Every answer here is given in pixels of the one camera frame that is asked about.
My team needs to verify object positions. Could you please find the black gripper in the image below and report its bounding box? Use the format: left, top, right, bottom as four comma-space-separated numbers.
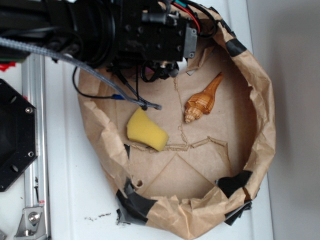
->
117, 0, 198, 82

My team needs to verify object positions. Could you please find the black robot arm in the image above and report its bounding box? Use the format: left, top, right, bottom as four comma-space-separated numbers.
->
0, 0, 197, 75

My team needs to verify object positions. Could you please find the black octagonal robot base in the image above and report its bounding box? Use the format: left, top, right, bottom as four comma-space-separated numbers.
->
0, 79, 37, 193

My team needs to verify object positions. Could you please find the brown conch seashell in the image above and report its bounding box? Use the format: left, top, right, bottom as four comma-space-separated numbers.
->
184, 72, 224, 124

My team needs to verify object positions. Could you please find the yellow sponge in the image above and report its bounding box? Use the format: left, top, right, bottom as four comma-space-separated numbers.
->
126, 108, 169, 152

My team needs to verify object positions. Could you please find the brown paper bag basin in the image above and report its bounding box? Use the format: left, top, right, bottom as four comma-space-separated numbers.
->
78, 8, 276, 240

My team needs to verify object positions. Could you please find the grey braided cable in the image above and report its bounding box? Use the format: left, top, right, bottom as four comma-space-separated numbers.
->
0, 36, 162, 111

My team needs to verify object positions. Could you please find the thin black cable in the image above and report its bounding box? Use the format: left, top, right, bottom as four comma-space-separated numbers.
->
71, 66, 126, 101

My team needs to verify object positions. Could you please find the aluminium extrusion rail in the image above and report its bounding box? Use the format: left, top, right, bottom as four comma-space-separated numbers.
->
13, 53, 52, 240

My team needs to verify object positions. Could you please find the silver corner bracket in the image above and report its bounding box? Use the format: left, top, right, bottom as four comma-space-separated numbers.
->
14, 206, 47, 240

